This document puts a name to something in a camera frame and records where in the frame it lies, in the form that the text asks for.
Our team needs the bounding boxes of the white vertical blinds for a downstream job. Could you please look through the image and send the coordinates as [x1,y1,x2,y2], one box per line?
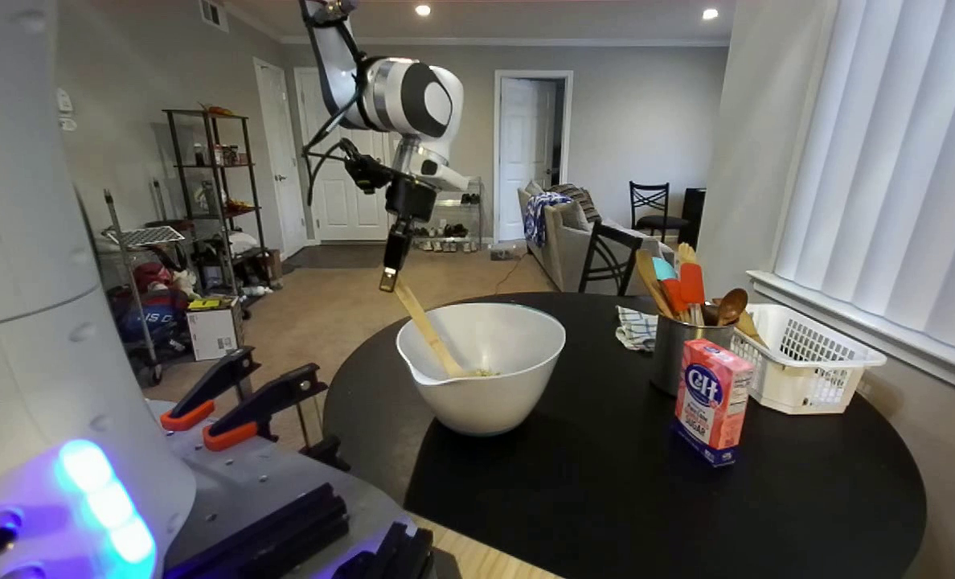
[769,0,955,370]

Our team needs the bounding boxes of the black metal shelf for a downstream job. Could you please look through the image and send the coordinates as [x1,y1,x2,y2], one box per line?
[160,102,270,296]

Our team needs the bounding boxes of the black metal dining chair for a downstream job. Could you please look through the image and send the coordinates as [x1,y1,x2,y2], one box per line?
[574,219,649,299]

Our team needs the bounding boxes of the red spatula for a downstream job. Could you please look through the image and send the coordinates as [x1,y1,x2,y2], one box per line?
[660,260,708,330]

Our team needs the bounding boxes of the pink sugar box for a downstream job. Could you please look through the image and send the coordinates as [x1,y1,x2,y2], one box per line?
[672,339,754,469]

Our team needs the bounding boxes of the white bowl with teal band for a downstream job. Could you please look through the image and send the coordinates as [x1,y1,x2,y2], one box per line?
[393,299,570,439]

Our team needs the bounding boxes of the wooden spoon in cup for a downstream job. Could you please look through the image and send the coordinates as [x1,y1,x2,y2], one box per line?
[712,288,751,331]

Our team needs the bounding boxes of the round black table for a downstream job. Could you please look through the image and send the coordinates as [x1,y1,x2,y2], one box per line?
[320,289,930,579]

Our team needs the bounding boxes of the blue white patterned blanket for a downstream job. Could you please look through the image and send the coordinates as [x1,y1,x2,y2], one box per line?
[525,190,580,251]

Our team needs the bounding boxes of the grey sofa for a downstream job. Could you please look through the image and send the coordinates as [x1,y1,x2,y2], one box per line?
[513,179,631,296]

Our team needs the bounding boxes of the metal utensil cup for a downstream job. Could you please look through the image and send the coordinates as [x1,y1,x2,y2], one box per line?
[649,311,732,398]

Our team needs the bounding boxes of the white panel entry door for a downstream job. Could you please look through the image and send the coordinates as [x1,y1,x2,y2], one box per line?
[252,59,393,258]

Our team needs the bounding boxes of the wooden mixing spoon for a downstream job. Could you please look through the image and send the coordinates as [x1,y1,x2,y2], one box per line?
[393,283,494,384]

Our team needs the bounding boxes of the black clamp with orange tip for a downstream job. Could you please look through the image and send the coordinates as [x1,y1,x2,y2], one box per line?
[158,346,264,434]
[201,361,332,455]

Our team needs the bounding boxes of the white cardboard box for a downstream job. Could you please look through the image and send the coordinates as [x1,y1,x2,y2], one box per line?
[183,306,240,364]

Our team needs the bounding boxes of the white interior door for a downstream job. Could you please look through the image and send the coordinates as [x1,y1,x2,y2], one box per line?
[494,73,542,245]

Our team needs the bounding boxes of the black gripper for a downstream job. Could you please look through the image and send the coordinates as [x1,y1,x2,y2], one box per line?
[375,175,441,296]

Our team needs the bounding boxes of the white plastic basket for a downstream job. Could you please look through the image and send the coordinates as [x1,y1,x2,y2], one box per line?
[730,304,887,419]

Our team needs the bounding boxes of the glass shoe rack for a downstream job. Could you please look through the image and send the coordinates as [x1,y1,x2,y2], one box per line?
[416,185,489,258]

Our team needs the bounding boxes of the wooden flat spatula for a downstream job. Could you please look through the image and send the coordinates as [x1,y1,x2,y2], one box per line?
[632,247,678,323]

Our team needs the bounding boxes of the cluttered utility cart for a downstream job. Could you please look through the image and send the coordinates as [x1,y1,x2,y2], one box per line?
[86,190,197,391]

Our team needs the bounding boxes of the grey mounting plate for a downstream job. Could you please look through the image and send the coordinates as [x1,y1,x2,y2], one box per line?
[140,396,566,579]

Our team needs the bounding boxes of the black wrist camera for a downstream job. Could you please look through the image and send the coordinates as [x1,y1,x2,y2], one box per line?
[337,153,396,197]

